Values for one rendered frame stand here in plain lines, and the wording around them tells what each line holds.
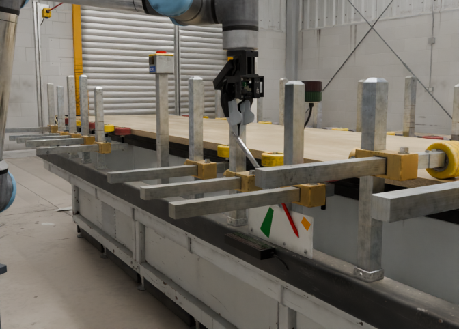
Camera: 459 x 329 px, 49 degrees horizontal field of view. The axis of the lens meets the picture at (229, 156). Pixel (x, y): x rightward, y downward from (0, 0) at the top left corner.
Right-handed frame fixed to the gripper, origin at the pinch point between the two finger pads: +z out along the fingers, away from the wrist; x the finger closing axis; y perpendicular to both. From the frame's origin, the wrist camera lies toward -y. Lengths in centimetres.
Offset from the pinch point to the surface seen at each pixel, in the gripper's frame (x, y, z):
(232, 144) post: 6.1, -11.6, 4.7
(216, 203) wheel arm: -17.3, 18.8, 13.6
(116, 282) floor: 22, -161, 97
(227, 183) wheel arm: 1.0, -6.2, 14.9
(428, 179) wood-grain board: 22.4, 41.0, 9.1
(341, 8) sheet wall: 682, -657, -182
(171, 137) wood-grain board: 22, -85, 8
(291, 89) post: 6.2, 14.7, -10.5
